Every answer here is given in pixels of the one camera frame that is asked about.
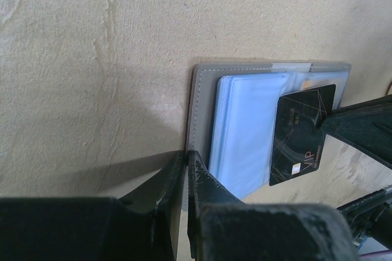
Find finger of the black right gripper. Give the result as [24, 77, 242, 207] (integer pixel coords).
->
[317, 95, 391, 168]

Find grey card holder wallet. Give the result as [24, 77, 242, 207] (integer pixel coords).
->
[186, 62, 350, 202]

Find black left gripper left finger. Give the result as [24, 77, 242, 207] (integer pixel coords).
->
[1, 151, 185, 260]

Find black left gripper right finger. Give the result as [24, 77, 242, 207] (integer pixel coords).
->
[187, 151, 358, 260]

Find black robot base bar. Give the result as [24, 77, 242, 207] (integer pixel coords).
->
[337, 186, 391, 249]

